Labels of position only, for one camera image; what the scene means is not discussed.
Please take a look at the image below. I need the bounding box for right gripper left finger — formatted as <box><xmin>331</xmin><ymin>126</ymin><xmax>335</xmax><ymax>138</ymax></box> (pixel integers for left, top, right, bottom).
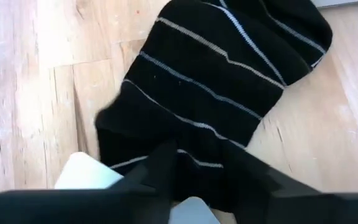
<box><xmin>0</xmin><ymin>139</ymin><xmax>178</xmax><ymax>224</ymax></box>

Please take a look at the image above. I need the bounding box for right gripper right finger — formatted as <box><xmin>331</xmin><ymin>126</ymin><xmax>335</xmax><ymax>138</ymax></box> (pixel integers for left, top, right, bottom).
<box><xmin>225</xmin><ymin>146</ymin><xmax>358</xmax><ymax>224</ymax></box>

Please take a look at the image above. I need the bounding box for black striped sock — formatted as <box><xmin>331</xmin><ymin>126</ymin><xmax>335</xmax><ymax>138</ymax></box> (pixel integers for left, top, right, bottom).
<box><xmin>94</xmin><ymin>0</ymin><xmax>334</xmax><ymax>214</ymax></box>

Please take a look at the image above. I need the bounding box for pale flat object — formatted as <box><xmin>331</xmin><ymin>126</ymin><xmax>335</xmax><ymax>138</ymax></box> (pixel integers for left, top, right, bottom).
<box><xmin>53</xmin><ymin>151</ymin><xmax>222</xmax><ymax>224</ymax></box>

